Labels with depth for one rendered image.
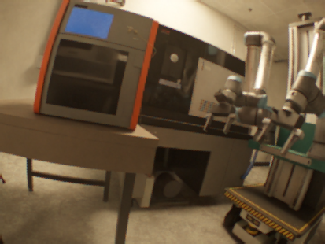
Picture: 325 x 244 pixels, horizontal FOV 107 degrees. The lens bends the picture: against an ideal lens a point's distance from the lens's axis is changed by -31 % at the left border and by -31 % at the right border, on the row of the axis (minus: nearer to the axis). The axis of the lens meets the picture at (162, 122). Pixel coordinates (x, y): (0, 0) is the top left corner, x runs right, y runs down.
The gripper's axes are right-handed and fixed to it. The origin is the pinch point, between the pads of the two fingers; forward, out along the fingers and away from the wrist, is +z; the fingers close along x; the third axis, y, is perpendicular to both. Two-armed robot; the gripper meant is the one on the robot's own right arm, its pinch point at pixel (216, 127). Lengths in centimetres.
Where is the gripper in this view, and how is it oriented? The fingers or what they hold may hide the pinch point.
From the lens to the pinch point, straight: 91.2
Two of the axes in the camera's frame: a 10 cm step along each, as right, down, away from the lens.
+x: -5.3, -0.5, 8.5
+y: 7.1, 5.2, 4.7
